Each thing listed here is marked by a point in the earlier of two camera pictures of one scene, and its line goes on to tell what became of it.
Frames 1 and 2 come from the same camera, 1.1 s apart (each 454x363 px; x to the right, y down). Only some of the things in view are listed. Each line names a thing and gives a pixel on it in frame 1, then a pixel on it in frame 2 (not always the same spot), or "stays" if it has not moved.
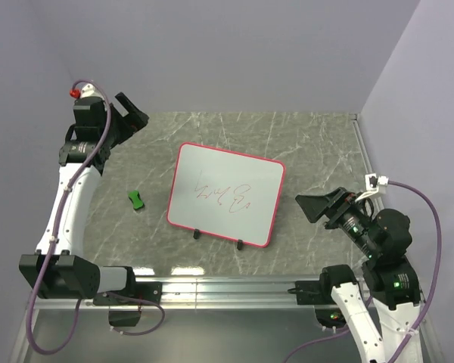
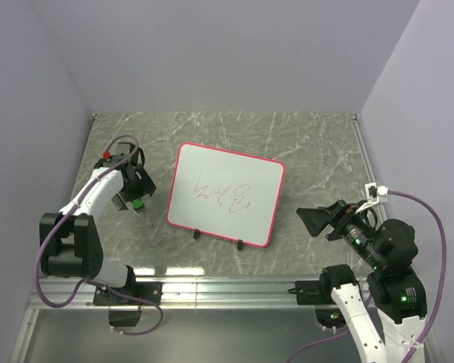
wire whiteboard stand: x=197 y=235 stays
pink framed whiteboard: x=231 y=197 stays
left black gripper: x=129 y=124 → x=144 y=185
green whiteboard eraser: x=135 y=197 stays
